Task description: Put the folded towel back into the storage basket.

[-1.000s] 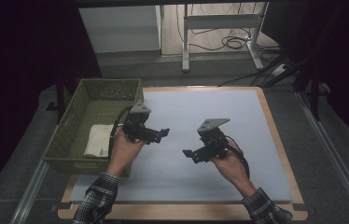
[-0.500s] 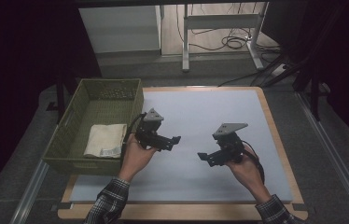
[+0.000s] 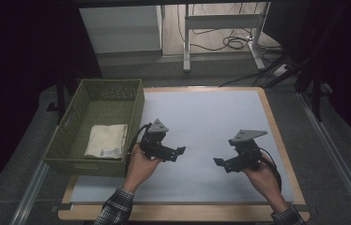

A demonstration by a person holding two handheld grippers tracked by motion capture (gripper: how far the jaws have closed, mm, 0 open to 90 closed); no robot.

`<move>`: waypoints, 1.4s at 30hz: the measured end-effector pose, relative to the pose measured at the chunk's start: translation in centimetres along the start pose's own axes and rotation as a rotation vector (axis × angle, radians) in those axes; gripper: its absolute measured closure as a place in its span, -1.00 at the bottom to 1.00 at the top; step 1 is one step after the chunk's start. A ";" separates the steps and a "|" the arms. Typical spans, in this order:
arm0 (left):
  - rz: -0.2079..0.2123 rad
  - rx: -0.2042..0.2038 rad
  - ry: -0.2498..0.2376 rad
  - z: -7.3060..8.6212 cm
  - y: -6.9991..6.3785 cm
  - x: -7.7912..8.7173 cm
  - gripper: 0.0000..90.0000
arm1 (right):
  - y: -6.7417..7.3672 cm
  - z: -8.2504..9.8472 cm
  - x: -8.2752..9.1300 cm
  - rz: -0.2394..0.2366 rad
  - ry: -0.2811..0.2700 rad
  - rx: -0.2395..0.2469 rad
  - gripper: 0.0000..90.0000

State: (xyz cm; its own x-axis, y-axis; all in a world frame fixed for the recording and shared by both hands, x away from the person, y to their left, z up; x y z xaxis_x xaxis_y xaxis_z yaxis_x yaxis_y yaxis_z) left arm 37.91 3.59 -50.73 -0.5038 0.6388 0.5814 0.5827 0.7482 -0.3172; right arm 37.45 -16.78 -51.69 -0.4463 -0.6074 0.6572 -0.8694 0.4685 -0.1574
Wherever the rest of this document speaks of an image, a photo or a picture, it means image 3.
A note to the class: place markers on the cream printed cloth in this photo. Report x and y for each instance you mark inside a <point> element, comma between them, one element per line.
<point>106,139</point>

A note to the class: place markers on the white cabinet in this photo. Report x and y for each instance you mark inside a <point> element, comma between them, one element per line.
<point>120,28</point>

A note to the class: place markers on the black tripod stand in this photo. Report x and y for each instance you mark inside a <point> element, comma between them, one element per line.
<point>316,93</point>

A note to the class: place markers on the dark metal stand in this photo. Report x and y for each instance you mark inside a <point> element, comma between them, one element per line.
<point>61,100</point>

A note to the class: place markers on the dark curtain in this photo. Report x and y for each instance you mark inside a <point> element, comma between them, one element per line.
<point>17,62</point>
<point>345,47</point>

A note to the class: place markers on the white power strip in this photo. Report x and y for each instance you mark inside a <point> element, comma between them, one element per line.
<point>280,70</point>

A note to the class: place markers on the metal floor rail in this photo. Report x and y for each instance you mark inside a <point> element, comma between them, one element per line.
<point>29,193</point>
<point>336,156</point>

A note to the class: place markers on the person's left hand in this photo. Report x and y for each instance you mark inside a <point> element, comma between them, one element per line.
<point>137,172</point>

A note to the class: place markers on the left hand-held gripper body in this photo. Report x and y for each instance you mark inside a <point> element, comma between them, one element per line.
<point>153,143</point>

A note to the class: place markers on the white desk frame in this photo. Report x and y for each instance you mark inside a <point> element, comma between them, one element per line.
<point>220,22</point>

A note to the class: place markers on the person's right hand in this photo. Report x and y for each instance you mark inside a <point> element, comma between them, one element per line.
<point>266,181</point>

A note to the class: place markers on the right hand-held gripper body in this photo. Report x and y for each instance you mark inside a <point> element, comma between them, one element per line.
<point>248,154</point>

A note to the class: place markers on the green woven basket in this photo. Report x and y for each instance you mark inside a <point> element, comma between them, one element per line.
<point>67,159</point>

